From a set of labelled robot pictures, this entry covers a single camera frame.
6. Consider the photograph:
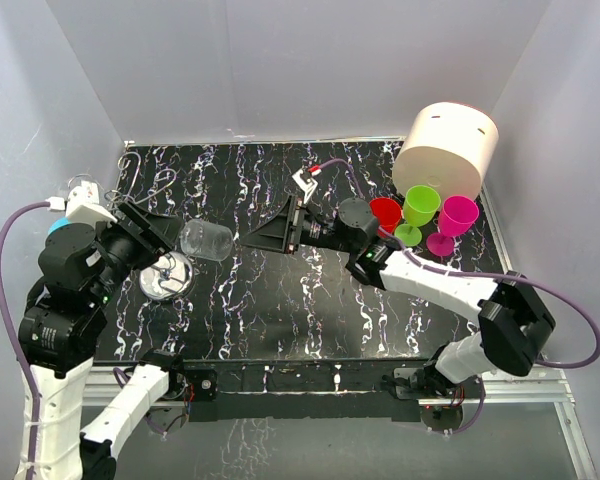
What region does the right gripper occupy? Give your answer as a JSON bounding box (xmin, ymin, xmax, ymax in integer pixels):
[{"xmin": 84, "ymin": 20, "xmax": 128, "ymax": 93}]
[{"xmin": 240, "ymin": 195, "xmax": 357, "ymax": 255}]

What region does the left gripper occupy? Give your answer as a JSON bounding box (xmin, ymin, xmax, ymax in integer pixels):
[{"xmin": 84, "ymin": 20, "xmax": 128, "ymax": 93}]
[{"xmin": 90, "ymin": 198, "xmax": 184, "ymax": 304}]

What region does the clear wine glass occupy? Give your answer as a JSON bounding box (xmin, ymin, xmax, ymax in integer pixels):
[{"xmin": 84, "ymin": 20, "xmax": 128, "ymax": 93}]
[{"xmin": 179, "ymin": 219, "xmax": 234, "ymax": 262}]

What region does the red wine glass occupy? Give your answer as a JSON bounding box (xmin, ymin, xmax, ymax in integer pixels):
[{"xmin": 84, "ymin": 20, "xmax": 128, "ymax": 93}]
[{"xmin": 369, "ymin": 197, "xmax": 402, "ymax": 234}]

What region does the green wine glass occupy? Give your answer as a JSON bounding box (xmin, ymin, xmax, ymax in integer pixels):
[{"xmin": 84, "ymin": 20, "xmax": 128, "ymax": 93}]
[{"xmin": 394, "ymin": 185, "xmax": 441, "ymax": 247}]

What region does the magenta wine glass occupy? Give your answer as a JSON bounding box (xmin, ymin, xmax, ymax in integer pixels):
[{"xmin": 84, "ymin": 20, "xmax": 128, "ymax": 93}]
[{"xmin": 426, "ymin": 195, "xmax": 480, "ymax": 257}]

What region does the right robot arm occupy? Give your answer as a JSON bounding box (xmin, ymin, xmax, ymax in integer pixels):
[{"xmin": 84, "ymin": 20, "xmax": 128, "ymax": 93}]
[{"xmin": 241, "ymin": 196, "xmax": 555, "ymax": 397}]

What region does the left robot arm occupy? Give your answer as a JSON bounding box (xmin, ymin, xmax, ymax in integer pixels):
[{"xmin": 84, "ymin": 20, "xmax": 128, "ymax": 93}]
[{"xmin": 16, "ymin": 202, "xmax": 187, "ymax": 479}]

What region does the chrome wine glass rack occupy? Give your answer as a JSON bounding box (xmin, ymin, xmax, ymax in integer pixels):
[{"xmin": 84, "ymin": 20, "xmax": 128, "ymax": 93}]
[{"xmin": 68, "ymin": 152, "xmax": 194, "ymax": 302}]

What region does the blue wine glass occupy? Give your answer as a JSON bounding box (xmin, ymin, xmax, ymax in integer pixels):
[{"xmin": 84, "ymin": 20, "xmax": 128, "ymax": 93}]
[{"xmin": 48, "ymin": 217, "xmax": 70, "ymax": 235}]

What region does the white cylindrical container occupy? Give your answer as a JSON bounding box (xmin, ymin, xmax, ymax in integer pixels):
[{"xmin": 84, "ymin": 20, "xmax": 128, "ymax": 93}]
[{"xmin": 392, "ymin": 102, "xmax": 499, "ymax": 200}]

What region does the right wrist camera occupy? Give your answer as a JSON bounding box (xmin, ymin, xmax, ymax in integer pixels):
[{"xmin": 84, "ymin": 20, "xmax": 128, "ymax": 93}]
[{"xmin": 292, "ymin": 165, "xmax": 322, "ymax": 205}]

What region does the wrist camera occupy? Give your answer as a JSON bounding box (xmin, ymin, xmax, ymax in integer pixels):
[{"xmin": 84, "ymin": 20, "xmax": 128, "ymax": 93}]
[
  {"xmin": 292, "ymin": 165, "xmax": 322, "ymax": 205},
  {"xmin": 46, "ymin": 180, "xmax": 117, "ymax": 227}
]

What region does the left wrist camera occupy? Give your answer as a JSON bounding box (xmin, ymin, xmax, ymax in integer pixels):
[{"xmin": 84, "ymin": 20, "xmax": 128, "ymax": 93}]
[{"xmin": 46, "ymin": 180, "xmax": 117, "ymax": 227}]

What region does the black front mounting rail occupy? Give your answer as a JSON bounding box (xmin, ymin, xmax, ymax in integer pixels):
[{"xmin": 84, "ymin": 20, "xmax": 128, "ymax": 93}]
[{"xmin": 89, "ymin": 355, "xmax": 486, "ymax": 426}]

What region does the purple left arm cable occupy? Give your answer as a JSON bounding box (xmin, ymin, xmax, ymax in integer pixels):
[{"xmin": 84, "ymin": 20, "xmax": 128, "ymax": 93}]
[{"xmin": 0, "ymin": 200, "xmax": 54, "ymax": 469}]

